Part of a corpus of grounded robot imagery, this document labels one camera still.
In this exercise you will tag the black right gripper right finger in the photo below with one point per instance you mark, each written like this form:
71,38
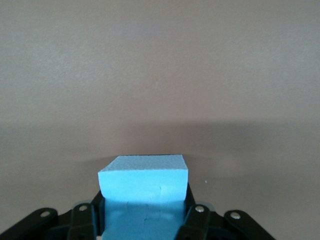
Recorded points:
197,223

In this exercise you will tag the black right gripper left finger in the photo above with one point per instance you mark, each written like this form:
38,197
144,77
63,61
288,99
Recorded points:
80,221

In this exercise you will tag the blue foam block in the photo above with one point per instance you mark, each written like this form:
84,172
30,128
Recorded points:
142,180

